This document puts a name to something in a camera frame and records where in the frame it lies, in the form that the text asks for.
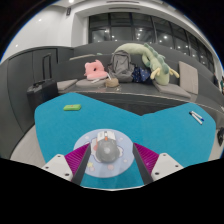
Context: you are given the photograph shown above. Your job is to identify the ceiling lights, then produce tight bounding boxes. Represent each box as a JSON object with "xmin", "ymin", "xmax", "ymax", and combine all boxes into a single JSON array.
[{"xmin": 13, "ymin": 0, "xmax": 76, "ymax": 49}]

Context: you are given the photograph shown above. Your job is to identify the dark blue patterned bag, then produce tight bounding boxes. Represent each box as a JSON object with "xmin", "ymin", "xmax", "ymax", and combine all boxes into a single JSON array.
[{"xmin": 131, "ymin": 65, "xmax": 152, "ymax": 84}]

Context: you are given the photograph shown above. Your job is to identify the beige hat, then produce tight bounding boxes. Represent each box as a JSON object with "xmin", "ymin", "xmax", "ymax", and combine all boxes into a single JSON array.
[{"xmin": 104, "ymin": 77, "xmax": 120, "ymax": 89}]

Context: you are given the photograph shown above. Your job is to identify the black bag on floor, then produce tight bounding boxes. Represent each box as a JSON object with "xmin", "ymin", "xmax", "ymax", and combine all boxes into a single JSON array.
[{"xmin": 216, "ymin": 126, "xmax": 224, "ymax": 147}]

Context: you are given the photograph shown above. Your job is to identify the grey computer mouse orange accents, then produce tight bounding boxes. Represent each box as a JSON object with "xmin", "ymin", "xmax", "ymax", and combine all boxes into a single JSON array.
[{"xmin": 95, "ymin": 130, "xmax": 121, "ymax": 164}]

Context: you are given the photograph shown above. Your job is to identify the grey backpack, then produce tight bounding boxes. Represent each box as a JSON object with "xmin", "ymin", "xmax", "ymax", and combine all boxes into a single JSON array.
[{"xmin": 108, "ymin": 49, "xmax": 136, "ymax": 83}]

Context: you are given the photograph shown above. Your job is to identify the grey flat seat cushion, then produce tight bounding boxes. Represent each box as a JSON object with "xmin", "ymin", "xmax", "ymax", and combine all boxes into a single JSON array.
[
  {"xmin": 56, "ymin": 78, "xmax": 79, "ymax": 92},
  {"xmin": 75, "ymin": 77, "xmax": 109, "ymax": 90},
  {"xmin": 152, "ymin": 79, "xmax": 193, "ymax": 99}
]

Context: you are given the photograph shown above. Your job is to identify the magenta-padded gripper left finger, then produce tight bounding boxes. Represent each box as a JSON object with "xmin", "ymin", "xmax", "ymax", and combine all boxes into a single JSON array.
[{"xmin": 41, "ymin": 143, "xmax": 93, "ymax": 186}]

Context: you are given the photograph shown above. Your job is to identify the person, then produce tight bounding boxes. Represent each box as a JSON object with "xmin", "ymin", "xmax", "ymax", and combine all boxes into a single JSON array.
[{"xmin": 219, "ymin": 75, "xmax": 224, "ymax": 96}]

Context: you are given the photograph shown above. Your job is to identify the grey upright back cushion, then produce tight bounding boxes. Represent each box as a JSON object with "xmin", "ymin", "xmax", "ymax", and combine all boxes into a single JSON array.
[{"xmin": 178, "ymin": 60, "xmax": 200, "ymax": 95}]

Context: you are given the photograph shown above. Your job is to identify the round light blue mouse pad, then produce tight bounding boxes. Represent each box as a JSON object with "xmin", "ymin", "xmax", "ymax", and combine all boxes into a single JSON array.
[{"xmin": 73, "ymin": 128, "xmax": 135, "ymax": 179}]

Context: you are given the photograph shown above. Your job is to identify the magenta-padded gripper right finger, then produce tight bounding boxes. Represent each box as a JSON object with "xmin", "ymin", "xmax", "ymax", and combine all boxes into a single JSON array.
[{"xmin": 131, "ymin": 142, "xmax": 184, "ymax": 186}]

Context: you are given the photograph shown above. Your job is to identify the green plush dragon toy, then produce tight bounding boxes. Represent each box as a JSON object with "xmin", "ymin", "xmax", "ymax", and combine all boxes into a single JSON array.
[{"xmin": 114, "ymin": 42, "xmax": 181, "ymax": 86}]

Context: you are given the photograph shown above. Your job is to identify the white marker black cap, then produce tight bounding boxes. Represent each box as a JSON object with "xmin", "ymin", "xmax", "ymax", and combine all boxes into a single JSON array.
[{"xmin": 188, "ymin": 111, "xmax": 203, "ymax": 126}]

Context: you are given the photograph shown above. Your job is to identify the black suitcase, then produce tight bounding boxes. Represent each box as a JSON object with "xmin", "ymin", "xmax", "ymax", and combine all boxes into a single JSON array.
[{"xmin": 26, "ymin": 53, "xmax": 59, "ymax": 113}]

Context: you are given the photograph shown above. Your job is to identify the pink plush cushion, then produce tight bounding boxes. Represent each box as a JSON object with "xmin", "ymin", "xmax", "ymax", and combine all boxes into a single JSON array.
[{"xmin": 83, "ymin": 59, "xmax": 109, "ymax": 81}]

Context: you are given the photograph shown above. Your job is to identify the small green eraser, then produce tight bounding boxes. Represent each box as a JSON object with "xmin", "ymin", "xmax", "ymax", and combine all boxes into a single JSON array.
[{"xmin": 63, "ymin": 103, "xmax": 82, "ymax": 112}]

